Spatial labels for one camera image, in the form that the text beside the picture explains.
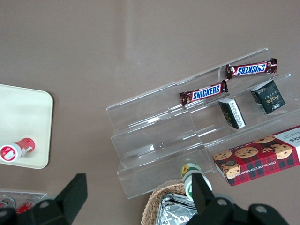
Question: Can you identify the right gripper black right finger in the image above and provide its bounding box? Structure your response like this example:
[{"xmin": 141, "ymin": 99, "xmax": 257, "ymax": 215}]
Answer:
[{"xmin": 187, "ymin": 173, "xmax": 290, "ymax": 225}]

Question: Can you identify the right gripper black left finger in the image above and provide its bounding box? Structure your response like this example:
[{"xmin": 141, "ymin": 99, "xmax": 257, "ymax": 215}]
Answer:
[{"xmin": 0, "ymin": 173, "xmax": 88, "ymax": 225}]

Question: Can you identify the oval wicker basket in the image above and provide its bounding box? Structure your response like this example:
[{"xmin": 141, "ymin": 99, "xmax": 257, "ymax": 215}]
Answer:
[{"xmin": 141, "ymin": 182, "xmax": 200, "ymax": 225}]

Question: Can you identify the beige plastic tray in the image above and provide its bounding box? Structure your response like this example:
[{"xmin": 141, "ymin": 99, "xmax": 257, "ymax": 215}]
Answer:
[{"xmin": 0, "ymin": 83, "xmax": 54, "ymax": 170}]

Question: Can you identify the stack of foil containers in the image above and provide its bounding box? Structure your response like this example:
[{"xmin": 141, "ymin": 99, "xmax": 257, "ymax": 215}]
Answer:
[{"xmin": 155, "ymin": 193, "xmax": 200, "ymax": 225}]

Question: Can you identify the green lidded yogurt cup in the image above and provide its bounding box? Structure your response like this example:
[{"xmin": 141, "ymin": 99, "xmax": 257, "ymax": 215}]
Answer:
[{"xmin": 180, "ymin": 162, "xmax": 213, "ymax": 203}]

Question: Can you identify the clear acrylic bottle rack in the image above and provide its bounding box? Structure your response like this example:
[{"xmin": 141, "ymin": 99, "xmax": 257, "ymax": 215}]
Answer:
[{"xmin": 0, "ymin": 190, "xmax": 48, "ymax": 211}]

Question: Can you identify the red tartan cookie box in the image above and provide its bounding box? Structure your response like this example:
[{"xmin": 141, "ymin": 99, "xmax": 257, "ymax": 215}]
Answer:
[{"xmin": 212, "ymin": 125, "xmax": 300, "ymax": 188}]

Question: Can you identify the red white lidded cup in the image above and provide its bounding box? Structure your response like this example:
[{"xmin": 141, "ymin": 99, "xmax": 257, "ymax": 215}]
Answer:
[{"xmin": 0, "ymin": 137, "xmax": 37, "ymax": 163}]

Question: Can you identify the clear acrylic stepped stand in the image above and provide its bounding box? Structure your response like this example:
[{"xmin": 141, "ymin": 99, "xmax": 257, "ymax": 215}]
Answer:
[{"xmin": 105, "ymin": 47, "xmax": 300, "ymax": 200}]

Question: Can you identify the black box with white side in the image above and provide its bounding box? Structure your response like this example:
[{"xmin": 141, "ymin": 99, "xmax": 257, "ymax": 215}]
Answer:
[{"xmin": 218, "ymin": 98, "xmax": 247, "ymax": 129}]

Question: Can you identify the Snickers chocolate bar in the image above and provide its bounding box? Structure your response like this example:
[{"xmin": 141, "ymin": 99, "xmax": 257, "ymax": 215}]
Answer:
[
  {"xmin": 225, "ymin": 58, "xmax": 278, "ymax": 81},
  {"xmin": 179, "ymin": 79, "xmax": 229, "ymax": 107}
]

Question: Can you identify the black box with gold print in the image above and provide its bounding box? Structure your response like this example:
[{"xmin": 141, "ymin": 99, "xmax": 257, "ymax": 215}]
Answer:
[{"xmin": 250, "ymin": 79, "xmax": 287, "ymax": 115}]

